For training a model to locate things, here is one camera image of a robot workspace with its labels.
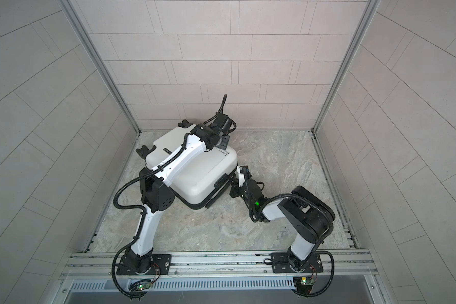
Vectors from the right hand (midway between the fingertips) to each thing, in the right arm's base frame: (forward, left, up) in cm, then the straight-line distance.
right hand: (229, 180), depth 88 cm
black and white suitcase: (-10, +13, +14) cm, 22 cm away
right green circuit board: (-40, -27, -7) cm, 49 cm away
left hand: (+15, +2, +13) cm, 20 cm away
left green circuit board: (-38, +31, -3) cm, 49 cm away
